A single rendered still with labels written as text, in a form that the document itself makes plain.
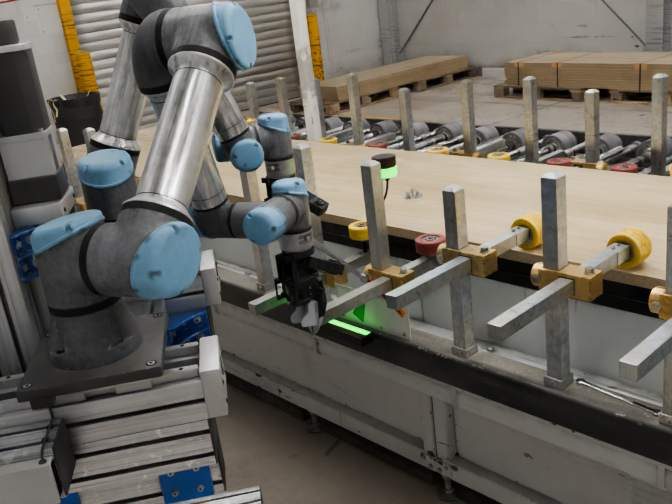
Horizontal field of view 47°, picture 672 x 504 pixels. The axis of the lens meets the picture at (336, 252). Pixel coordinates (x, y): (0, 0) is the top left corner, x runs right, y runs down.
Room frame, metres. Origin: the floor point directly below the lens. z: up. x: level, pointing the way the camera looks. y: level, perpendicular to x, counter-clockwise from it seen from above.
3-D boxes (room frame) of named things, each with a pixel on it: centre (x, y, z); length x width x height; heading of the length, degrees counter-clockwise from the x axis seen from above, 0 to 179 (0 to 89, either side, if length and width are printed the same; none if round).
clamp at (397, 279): (1.79, -0.13, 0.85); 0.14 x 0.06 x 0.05; 41
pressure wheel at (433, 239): (1.88, -0.25, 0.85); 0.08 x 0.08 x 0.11
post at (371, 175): (1.81, -0.11, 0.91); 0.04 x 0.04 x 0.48; 41
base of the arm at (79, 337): (1.18, 0.42, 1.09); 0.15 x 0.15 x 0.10
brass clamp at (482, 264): (1.60, -0.29, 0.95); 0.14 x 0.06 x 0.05; 41
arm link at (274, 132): (1.89, 0.11, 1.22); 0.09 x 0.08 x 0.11; 104
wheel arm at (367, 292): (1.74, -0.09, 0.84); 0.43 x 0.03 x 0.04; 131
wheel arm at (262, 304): (1.94, 0.07, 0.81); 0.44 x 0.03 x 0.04; 131
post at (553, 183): (1.43, -0.44, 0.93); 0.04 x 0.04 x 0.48; 41
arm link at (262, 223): (1.51, 0.14, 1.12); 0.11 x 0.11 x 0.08; 65
